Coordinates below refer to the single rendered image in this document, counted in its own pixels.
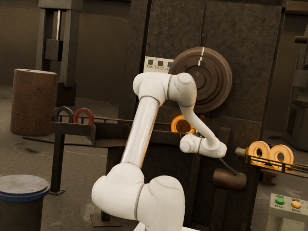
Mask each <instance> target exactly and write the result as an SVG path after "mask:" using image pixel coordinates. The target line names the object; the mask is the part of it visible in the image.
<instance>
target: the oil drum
mask: <svg viewBox="0 0 308 231"><path fill-rule="evenodd" d="M56 84H57V74H56V73H53V72H48V71H38V70H29V69H15V70H14V79H13V90H12V91H13V94H12V108H11V128H10V131H11V132H12V133H14V134H18V135H23V136H33V137H38V136H47V135H50V134H51V116H54V111H55V95H56Z"/></svg>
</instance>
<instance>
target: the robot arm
mask: <svg viewBox="0 0 308 231"><path fill-rule="evenodd" d="M133 90H134V92H135V94H136V95H137V96H138V98H139V101H140V102H139V105H138V108H137V112H136V114H135V118H134V121H133V124H132V128H131V131H130V134H129V137H128V140H127V143H126V146H125V149H124V152H123V155H122V158H121V161H120V164H117V165H116V166H114V167H113V168H112V169H111V171H110V172H109V173H108V175H107V176H102V177H100V178H99V179H98V180H97V181H96V182H95V184H94V186H93V189H92V201H93V203H94V204H95V205H96V206H97V207H98V208H100V209H101V210H102V211H104V212H105V213H107V214H110V215H113V216H116V217H120V218H124V219H129V220H138V221H140V222H141V223H143V224H144V225H145V229H144V231H182V225H183V221H184V214H185V196H184V191H183V188H182V186H181V184H180V182H179V181H178V180H177V179H175V178H173V177H171V176H159V177H156V178H154V179H152V180H151V181H150V183H148V184H144V175H143V173H142V171H141V168H142V165H143V161H144V158H145V155H146V151H147V148H148V144H149V140H150V137H151V133H152V130H153V127H154V123H155V119H156V116H157V113H158V109H159V107H160V106H161V105H162V104H163V103H164V102H165V100H173V101H176V102H178V104H179V107H180V109H181V112H182V115H183V116H184V118H185V119H186V120H187V122H188V123H189V124H191V125H192V126H193V127H194V128H195V129H196V130H194V131H190V132H186V135H185V136H184V137H183V138H182V139H181V141H180V149H181V151H182V152H184V153H197V154H201V155H204V156H208V157H212V158H222V157H224V156H225V154H226V150H227V147H226V145H225V144H223V143H222V142H220V141H219V140H218V138H216V137H215V135H214V134H213V132H212V131H211V130H210V129H209V128H208V127H207V126H206V125H205V124H204V123H203V122H202V121H201V120H200V119H199V118H198V117H197V116H196V115H195V113H194V112H193V108H194V105H195V102H196V97H197V88H196V84H195V81H194V79H193V77H192V76H191V75H190V74H188V73H180V74H178V75H171V74H167V73H161V72H145V73H141V74H138V75H137V76H136V77H135V79H134V82H133ZM199 135H200V136H199ZM203 137H205V139H204V138H203Z"/></svg>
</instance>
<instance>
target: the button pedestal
mask: <svg viewBox="0 0 308 231"><path fill-rule="evenodd" d="M276 195H278V194H274V193H271V194H270V198H269V214H270V215H274V216H278V217H281V222H280V228H279V231H304V227H305V223H308V201H306V200H301V199H299V200H300V202H299V203H300V204H301V206H300V208H295V207H294V206H293V205H292V202H293V200H292V198H291V197H287V196H284V198H283V199H284V201H285V202H284V203H283V204H279V203H277V202H276V199H277V198H278V197H276ZM280 196H281V195H280ZM294 199H296V198H294Z"/></svg>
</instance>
